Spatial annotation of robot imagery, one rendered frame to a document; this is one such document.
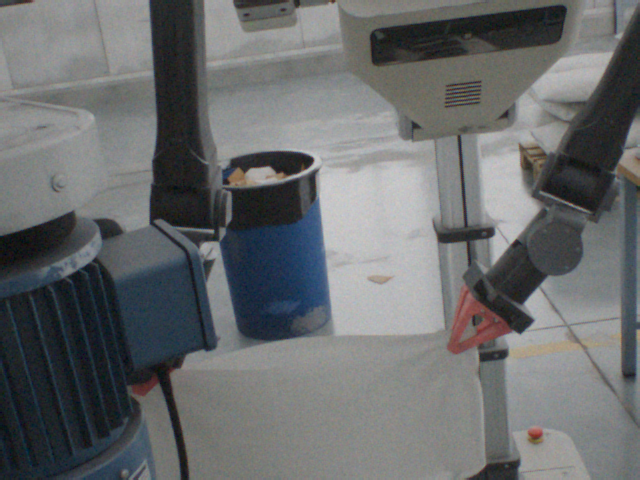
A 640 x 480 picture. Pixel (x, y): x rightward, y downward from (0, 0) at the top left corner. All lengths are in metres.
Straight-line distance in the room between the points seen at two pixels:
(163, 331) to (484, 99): 0.94
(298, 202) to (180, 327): 2.53
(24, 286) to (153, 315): 0.11
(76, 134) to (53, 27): 8.66
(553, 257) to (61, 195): 0.54
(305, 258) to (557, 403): 1.08
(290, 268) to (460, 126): 1.81
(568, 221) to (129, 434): 0.50
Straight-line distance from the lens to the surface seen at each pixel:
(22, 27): 9.35
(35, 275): 0.62
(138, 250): 0.70
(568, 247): 0.94
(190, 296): 0.68
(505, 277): 1.02
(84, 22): 9.19
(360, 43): 1.36
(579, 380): 2.99
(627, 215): 2.77
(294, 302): 3.34
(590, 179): 1.01
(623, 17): 9.60
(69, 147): 0.61
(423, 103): 1.48
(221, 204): 0.96
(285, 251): 3.24
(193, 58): 0.88
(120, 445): 0.71
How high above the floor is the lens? 1.53
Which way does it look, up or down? 20 degrees down
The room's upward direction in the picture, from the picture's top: 8 degrees counter-clockwise
